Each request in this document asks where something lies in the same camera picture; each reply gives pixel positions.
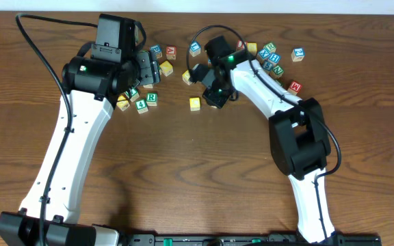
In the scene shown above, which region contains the yellow C block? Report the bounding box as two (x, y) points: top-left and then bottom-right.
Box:
(189, 97), (201, 111)

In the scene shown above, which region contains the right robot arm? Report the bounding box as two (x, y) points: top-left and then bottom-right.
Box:
(189, 50), (338, 243)

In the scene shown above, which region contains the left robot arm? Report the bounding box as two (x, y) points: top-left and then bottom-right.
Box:
(0, 51), (160, 245)

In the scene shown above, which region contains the green 7 block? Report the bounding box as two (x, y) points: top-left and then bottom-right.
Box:
(143, 84), (153, 89)

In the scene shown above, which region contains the yellow K block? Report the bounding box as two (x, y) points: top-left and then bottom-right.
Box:
(159, 60), (174, 77)

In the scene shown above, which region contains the blue P block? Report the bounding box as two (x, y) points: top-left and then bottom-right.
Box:
(150, 44), (162, 59)

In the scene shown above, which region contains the green R block left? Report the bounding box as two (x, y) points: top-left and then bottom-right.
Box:
(146, 93), (158, 107)

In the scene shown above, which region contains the green r block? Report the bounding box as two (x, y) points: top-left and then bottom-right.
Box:
(263, 42), (276, 53)
(146, 93), (158, 107)

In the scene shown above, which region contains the green V block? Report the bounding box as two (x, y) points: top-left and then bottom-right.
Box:
(125, 88), (140, 102)

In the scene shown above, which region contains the red A block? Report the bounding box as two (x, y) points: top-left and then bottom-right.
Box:
(166, 46), (177, 60)

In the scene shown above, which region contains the green 4 block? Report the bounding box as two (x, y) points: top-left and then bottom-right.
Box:
(135, 99), (148, 114)

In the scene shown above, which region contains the yellow S block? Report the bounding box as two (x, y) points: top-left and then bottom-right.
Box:
(182, 70), (194, 85)

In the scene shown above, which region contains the yellow block far left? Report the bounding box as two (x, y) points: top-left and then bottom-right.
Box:
(116, 95), (130, 111)

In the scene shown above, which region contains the blue U block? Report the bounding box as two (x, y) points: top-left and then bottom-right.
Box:
(189, 41), (201, 57)

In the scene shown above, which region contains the red I block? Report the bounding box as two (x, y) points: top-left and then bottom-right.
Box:
(236, 40), (247, 51)

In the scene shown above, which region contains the blue 5 block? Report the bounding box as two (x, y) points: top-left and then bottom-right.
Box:
(261, 60), (274, 73)

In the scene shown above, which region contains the plain yellow block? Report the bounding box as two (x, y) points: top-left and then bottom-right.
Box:
(247, 42), (258, 56)

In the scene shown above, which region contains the blue X block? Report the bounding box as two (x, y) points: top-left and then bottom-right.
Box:
(257, 49), (271, 64)

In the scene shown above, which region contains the green N block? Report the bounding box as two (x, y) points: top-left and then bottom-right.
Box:
(270, 65), (285, 79)

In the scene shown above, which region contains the blue H block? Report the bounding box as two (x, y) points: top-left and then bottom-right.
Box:
(267, 53), (280, 66)

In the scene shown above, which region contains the green R block right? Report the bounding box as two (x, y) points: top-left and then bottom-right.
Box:
(263, 42), (276, 53)

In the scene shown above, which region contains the red M block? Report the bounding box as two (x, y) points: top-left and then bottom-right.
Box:
(287, 81), (302, 96)

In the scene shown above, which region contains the blue 2 block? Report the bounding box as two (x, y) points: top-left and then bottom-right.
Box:
(291, 48), (305, 62)

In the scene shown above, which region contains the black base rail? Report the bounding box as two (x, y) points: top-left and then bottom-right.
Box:
(118, 233), (382, 246)

